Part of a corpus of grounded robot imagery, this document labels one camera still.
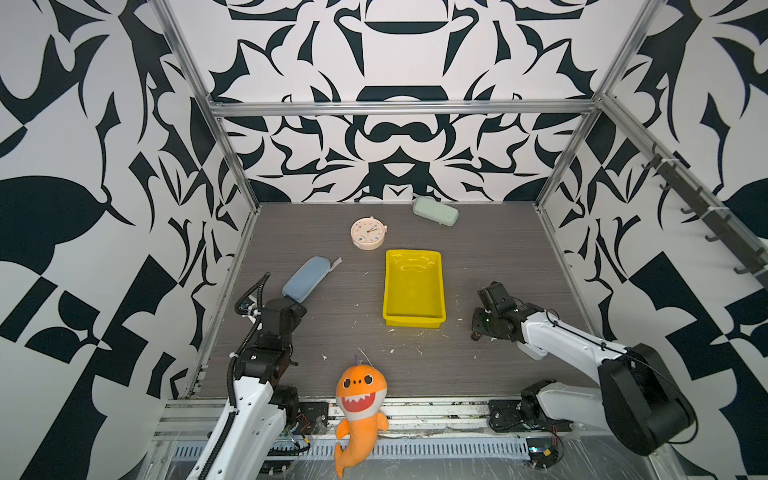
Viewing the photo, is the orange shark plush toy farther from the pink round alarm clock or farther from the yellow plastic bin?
the pink round alarm clock

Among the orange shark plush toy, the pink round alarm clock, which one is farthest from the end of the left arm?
the pink round alarm clock

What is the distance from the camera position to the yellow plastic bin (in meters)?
0.88

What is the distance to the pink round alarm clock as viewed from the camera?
1074 millimetres

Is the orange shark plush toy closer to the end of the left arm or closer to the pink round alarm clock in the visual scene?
the end of the left arm

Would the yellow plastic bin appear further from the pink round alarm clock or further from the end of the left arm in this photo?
the end of the left arm

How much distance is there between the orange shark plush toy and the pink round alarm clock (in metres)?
0.44

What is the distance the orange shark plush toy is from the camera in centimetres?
69

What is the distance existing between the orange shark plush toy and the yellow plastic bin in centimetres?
18

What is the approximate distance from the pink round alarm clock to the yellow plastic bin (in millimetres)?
96
